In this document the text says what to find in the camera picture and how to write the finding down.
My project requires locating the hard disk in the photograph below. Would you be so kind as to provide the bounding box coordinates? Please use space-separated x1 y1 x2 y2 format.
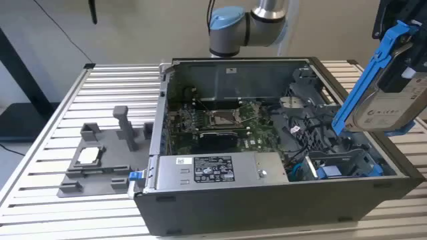
331 19 427 137

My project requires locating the black plastic fan shroud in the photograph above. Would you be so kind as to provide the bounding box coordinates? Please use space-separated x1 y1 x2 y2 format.
268 82 341 156

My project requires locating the green motherboard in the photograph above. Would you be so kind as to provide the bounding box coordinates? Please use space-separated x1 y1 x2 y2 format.
165 99 291 156

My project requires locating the CPU socket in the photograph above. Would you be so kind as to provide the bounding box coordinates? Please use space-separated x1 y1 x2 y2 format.
203 108 241 129

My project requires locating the black graphics card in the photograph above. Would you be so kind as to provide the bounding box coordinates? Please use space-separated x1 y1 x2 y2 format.
197 131 240 154

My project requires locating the locking lever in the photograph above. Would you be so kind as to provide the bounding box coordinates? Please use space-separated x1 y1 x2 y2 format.
193 97 215 113

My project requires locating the silver power supply unit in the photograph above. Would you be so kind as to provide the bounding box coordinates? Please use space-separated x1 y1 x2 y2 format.
143 151 289 195

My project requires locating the dark grey PC case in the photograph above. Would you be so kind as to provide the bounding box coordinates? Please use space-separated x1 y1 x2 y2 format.
132 56 425 237

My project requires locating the blue case latch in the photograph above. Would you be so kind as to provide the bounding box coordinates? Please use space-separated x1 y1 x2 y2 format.
127 170 144 185

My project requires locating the grey parts rack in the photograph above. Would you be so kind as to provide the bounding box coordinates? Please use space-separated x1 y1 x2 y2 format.
56 105 155 198

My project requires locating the silver CPU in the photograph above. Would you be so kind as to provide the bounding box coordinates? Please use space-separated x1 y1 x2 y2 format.
77 147 101 165

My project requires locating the black monitor stand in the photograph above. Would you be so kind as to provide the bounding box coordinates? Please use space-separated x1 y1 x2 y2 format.
0 26 61 143

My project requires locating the black wire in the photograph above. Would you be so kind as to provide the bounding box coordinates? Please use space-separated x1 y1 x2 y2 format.
285 109 336 161

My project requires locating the blue wire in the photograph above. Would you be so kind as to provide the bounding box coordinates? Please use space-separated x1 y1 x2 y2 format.
291 161 304 177

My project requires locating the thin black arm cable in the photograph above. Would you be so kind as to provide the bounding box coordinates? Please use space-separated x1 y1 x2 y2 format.
205 0 217 29

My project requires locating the black hanging strap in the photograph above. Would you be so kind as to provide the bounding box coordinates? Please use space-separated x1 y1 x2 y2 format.
87 0 99 25

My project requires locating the thin black wall cable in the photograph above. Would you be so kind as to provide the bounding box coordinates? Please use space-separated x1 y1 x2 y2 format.
32 0 95 65

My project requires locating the black floor cable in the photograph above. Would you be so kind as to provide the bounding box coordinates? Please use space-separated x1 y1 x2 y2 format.
0 143 25 157

